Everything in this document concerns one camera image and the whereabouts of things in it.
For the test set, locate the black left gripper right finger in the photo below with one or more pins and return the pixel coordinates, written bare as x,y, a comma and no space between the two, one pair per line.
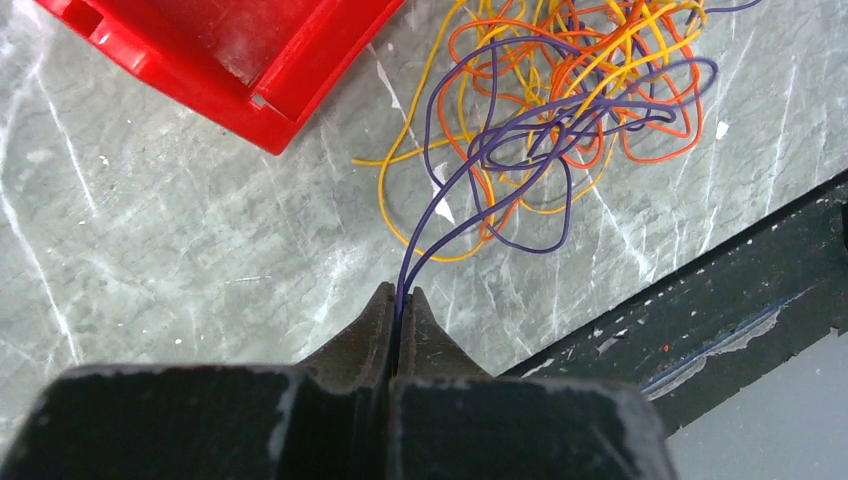
445,425

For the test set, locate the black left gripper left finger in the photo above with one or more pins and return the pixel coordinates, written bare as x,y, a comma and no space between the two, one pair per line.
321,418

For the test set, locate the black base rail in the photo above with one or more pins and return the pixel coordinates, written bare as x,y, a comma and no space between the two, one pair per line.
699,335

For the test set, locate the red plastic bin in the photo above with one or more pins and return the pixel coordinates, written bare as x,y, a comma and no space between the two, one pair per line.
257,68

